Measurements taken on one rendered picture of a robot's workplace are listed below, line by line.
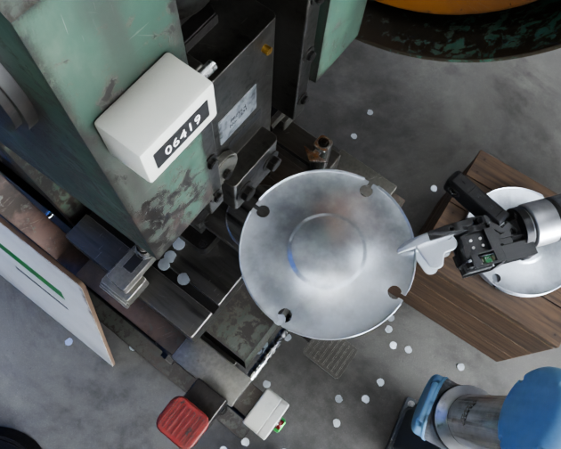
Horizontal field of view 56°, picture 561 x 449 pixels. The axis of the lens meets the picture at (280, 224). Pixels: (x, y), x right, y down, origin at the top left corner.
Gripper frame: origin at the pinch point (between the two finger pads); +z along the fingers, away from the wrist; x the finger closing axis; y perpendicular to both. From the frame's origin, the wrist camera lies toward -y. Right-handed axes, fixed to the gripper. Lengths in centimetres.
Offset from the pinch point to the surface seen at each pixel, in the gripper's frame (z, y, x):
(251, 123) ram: 19.8, -15.9, -22.7
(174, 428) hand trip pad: 42.2, 17.9, 0.7
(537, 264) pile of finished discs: -44, 2, 47
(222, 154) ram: 24.5, -11.8, -24.0
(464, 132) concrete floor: -58, -54, 85
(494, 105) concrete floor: -73, -62, 87
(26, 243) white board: 68, -24, 16
